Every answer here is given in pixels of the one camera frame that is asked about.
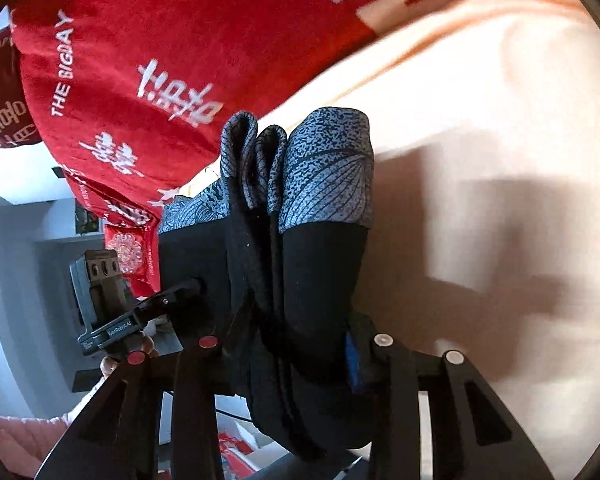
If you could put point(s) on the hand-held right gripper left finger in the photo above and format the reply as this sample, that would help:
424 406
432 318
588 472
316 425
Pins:
195 400

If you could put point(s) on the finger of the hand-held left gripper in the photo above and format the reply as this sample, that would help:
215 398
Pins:
177 294

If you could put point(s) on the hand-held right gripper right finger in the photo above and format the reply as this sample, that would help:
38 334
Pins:
352 360

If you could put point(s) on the black pants grey patterned waistband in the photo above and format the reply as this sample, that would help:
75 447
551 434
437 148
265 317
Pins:
320 270

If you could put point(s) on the person's left forearm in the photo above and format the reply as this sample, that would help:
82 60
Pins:
15 440

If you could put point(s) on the person's left hand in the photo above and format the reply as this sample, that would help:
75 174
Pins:
108 366

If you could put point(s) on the red embroidered pillow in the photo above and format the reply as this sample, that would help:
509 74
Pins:
127 255

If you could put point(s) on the red and white box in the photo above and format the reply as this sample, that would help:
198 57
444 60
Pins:
240 452

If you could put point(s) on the dark red printed cushion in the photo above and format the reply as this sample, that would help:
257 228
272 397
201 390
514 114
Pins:
2 110

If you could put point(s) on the red printed blanket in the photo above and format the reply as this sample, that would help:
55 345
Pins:
180 35

